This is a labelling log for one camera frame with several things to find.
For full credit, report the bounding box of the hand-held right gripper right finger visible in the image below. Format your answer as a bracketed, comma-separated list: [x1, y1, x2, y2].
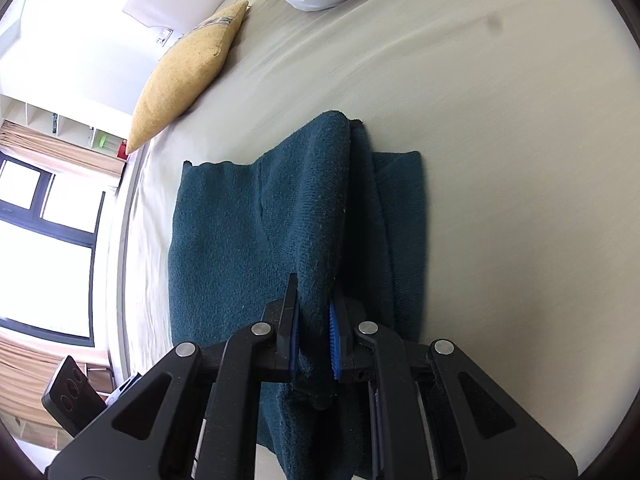
[327, 292, 581, 480]

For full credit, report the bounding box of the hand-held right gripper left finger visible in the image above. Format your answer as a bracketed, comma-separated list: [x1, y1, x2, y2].
[45, 272, 302, 480]

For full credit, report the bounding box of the dark green knit sweater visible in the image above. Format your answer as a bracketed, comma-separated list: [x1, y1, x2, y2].
[167, 109, 427, 480]

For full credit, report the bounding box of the black smartphone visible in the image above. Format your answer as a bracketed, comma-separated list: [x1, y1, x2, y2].
[41, 355, 109, 439]

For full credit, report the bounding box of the bed with beige sheet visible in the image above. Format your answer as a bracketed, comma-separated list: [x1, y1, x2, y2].
[107, 0, 640, 480]

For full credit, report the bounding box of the beige curtain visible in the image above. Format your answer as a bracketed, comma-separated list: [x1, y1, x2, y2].
[0, 120, 126, 192]
[0, 327, 117, 448]

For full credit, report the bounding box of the black framed window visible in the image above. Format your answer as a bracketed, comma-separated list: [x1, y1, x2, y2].
[0, 156, 107, 348]

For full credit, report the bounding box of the yellow pillow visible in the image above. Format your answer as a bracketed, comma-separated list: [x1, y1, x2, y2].
[126, 0, 250, 155]

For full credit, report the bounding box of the white wall shelf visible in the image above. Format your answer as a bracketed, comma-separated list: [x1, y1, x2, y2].
[0, 94, 132, 162]

